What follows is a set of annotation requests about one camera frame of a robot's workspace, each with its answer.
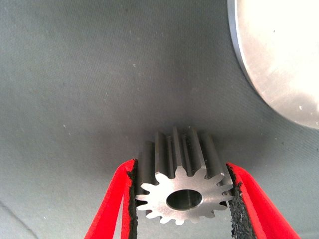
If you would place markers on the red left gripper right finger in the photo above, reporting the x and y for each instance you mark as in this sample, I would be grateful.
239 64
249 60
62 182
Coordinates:
261 214

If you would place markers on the white round peg plate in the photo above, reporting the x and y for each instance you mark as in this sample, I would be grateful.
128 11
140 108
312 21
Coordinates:
279 62

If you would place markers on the dark table cloth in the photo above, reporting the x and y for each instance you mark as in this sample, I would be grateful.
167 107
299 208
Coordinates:
74 87

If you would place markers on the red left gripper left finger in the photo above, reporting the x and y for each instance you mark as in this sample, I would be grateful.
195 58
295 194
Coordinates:
109 211

